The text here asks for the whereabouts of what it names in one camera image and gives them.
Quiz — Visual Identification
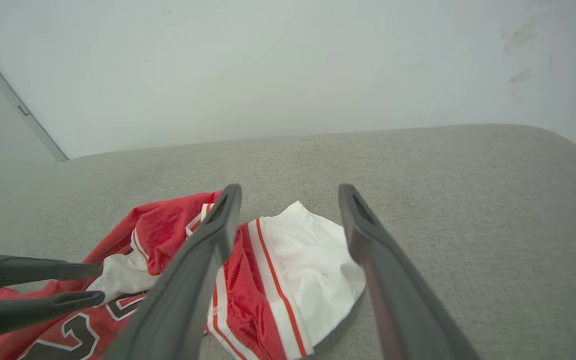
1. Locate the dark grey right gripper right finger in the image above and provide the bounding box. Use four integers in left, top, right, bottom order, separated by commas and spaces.
338, 183, 480, 360

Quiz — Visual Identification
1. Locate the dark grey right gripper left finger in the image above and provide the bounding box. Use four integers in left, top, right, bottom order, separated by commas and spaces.
107, 183, 243, 360

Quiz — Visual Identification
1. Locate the red and white basketball jersey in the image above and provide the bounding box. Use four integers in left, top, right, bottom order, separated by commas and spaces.
0, 191, 368, 360

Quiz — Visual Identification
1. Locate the grey fabric sofa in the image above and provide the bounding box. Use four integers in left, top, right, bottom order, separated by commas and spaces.
0, 123, 576, 360

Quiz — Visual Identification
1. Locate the grey wall baseboard strip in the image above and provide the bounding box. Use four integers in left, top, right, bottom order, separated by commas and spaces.
0, 30, 69, 164

